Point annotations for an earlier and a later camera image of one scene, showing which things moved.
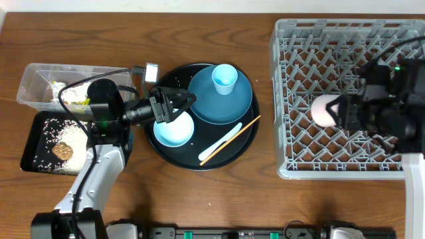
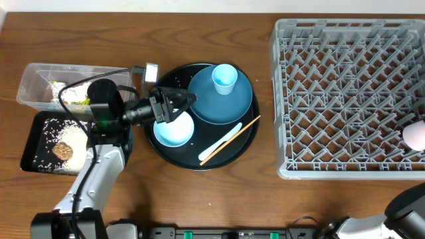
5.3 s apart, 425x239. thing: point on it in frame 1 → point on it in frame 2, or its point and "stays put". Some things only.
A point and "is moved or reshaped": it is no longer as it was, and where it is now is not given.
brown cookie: (62, 151) stays put
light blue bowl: (176, 132) stays put
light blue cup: (224, 77) stays put
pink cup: (320, 114) is moved or reshaped
